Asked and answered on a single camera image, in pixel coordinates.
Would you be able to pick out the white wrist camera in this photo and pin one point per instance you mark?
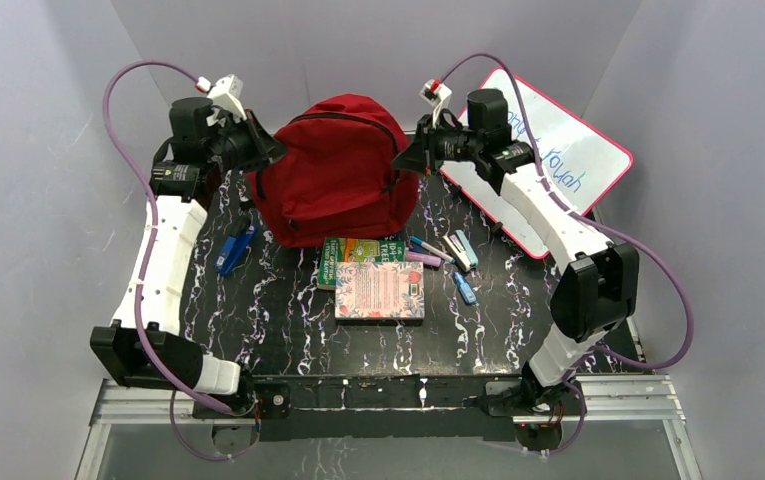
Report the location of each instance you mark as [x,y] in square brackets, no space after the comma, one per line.
[224,93]
[437,95]

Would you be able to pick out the green book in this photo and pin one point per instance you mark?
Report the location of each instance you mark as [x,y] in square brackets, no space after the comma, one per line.
[338,250]

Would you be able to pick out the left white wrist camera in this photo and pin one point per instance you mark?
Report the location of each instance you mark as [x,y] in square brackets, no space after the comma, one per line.
[224,93]

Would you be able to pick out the grey light-blue stapler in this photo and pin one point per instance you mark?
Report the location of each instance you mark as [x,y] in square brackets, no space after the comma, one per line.
[461,250]

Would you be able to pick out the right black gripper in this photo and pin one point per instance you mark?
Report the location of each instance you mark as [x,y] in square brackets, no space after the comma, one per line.
[414,156]

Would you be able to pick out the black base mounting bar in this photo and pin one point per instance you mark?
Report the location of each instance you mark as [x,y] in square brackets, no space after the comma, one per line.
[402,406]

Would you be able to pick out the blue-capped white marker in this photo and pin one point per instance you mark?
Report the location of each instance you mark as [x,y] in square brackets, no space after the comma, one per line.
[432,249]

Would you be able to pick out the floral pink book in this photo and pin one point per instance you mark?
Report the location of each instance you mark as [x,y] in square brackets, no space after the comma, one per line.
[379,293]

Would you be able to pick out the pink highlighter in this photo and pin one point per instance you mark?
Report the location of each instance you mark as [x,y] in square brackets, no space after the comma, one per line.
[426,259]

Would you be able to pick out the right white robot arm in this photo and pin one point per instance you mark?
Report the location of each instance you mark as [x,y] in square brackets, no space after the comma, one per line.
[598,283]

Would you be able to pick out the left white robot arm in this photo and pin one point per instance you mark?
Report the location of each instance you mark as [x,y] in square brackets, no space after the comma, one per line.
[143,346]

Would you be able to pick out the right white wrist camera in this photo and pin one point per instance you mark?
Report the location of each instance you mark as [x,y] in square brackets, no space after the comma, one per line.
[437,95]

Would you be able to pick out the red backpack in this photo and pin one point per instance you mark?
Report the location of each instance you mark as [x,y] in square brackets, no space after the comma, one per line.
[336,179]

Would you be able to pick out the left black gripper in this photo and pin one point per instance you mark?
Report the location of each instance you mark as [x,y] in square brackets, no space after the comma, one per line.
[251,143]

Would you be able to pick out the small blue stapler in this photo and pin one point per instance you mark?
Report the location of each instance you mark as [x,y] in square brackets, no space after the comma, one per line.
[464,288]

